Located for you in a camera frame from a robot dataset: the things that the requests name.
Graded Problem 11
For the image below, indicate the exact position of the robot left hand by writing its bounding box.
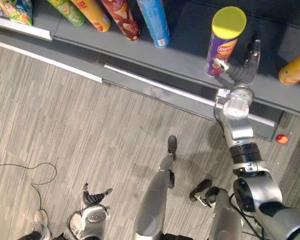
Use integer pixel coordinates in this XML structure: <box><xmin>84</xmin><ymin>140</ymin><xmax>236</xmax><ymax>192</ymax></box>
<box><xmin>82</xmin><ymin>183</ymin><xmax>114</xmax><ymax>208</ymax></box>

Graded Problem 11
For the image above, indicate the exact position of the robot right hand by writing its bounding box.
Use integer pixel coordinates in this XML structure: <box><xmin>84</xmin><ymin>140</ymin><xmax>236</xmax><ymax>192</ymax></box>
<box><xmin>213</xmin><ymin>39</ymin><xmax>262</xmax><ymax>89</ymax></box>

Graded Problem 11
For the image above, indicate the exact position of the purple chips can yellow lid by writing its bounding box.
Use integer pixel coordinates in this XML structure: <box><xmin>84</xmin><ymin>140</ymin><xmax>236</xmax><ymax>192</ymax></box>
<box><xmin>205</xmin><ymin>6</ymin><xmax>248</xmax><ymax>78</ymax></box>

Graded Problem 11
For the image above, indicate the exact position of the yellow chips can blue logo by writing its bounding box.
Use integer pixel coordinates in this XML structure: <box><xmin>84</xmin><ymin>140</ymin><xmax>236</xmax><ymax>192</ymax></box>
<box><xmin>278</xmin><ymin>48</ymin><xmax>300</xmax><ymax>86</ymax></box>

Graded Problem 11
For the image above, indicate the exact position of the grey shop shelf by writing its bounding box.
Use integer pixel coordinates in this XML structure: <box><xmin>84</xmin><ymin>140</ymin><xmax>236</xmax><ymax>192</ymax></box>
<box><xmin>0</xmin><ymin>0</ymin><xmax>300</xmax><ymax>143</ymax></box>

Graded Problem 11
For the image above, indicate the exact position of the red chips can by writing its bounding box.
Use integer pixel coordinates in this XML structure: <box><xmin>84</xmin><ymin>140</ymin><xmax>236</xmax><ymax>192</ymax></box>
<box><xmin>100</xmin><ymin>0</ymin><xmax>141</xmax><ymax>42</ymax></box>

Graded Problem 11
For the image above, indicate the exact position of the orange yellow chips can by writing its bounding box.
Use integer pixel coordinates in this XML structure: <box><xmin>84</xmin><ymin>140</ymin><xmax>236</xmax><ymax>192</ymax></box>
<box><xmin>70</xmin><ymin>0</ymin><xmax>112</xmax><ymax>33</ymax></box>

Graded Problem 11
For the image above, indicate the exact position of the green chips can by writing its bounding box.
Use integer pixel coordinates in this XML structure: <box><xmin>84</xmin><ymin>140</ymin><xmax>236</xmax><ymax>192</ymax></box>
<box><xmin>46</xmin><ymin>0</ymin><xmax>86</xmax><ymax>27</ymax></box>

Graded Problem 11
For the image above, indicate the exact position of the person's white shoe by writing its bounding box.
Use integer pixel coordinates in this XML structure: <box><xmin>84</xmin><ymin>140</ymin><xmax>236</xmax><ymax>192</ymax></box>
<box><xmin>68</xmin><ymin>210</ymin><xmax>84</xmax><ymax>239</ymax></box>
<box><xmin>33</xmin><ymin>209</ymin><xmax>52</xmax><ymax>240</ymax></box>

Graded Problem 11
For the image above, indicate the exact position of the person's leg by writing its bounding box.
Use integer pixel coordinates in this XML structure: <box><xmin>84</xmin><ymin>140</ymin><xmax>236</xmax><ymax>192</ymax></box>
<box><xmin>16</xmin><ymin>230</ymin><xmax>44</xmax><ymax>240</ymax></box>

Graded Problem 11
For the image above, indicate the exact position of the red ball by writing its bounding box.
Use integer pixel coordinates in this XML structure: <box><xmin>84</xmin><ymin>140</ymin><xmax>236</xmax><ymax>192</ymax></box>
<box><xmin>275</xmin><ymin>134</ymin><xmax>290</xmax><ymax>146</ymax></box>

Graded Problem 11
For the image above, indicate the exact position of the robot right leg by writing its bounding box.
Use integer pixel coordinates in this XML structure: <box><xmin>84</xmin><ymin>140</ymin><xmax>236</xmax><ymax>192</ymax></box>
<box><xmin>188</xmin><ymin>178</ymin><xmax>244</xmax><ymax>240</ymax></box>

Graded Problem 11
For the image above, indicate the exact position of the green yellow snack bag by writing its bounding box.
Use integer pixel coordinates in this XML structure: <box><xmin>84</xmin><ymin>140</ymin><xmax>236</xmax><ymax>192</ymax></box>
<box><xmin>0</xmin><ymin>0</ymin><xmax>34</xmax><ymax>27</ymax></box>

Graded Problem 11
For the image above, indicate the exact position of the black floor cable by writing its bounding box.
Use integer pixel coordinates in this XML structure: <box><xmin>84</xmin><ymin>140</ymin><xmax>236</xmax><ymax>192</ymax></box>
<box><xmin>0</xmin><ymin>162</ymin><xmax>58</xmax><ymax>211</ymax></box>

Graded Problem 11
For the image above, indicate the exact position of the white shelf price rail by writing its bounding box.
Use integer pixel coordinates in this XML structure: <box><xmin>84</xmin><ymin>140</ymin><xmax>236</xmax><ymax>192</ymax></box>
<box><xmin>0</xmin><ymin>15</ymin><xmax>53</xmax><ymax>41</ymax></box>
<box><xmin>0</xmin><ymin>38</ymin><xmax>104</xmax><ymax>84</ymax></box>
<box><xmin>103</xmin><ymin>63</ymin><xmax>276</xmax><ymax>128</ymax></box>

